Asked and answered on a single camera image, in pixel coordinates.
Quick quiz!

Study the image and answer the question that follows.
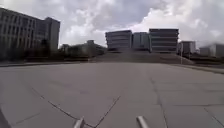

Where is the tall dark building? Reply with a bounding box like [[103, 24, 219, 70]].
[[0, 7, 62, 61]]

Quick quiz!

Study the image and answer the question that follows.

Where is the raised kerb strip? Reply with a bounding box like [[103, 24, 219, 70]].
[[173, 63, 224, 75], [0, 60, 91, 68]]

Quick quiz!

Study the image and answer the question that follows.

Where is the wide grey stairway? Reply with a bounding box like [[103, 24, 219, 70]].
[[91, 50, 195, 65]]

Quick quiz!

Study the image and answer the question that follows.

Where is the low dark building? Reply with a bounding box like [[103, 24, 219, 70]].
[[59, 39, 108, 60]]

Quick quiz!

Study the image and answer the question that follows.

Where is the pale low building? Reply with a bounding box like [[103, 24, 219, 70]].
[[198, 43, 224, 59]]

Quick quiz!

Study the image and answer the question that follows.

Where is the grey paved plaza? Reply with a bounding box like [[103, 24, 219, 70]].
[[0, 61, 224, 128]]

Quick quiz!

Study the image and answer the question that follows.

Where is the robot's own part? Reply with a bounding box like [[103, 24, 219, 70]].
[[136, 115, 149, 128], [73, 116, 86, 128]]

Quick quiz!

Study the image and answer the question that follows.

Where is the large grey tiered building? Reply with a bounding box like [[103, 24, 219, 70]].
[[104, 28, 180, 54]]

